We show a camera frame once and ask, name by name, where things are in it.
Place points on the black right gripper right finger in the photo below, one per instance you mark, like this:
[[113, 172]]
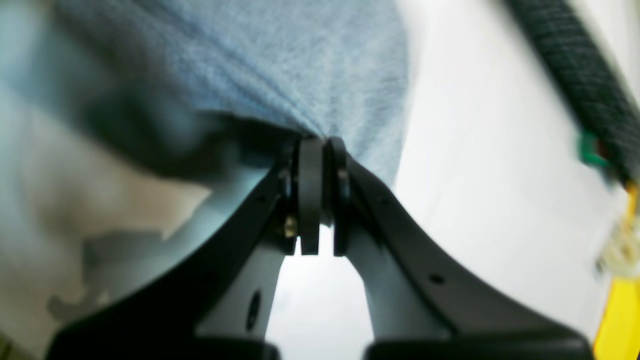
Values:
[[423, 304]]

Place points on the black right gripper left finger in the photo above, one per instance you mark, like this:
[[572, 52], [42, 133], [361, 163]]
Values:
[[216, 303]]

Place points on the grey t-shirt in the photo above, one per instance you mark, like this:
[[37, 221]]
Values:
[[325, 67]]

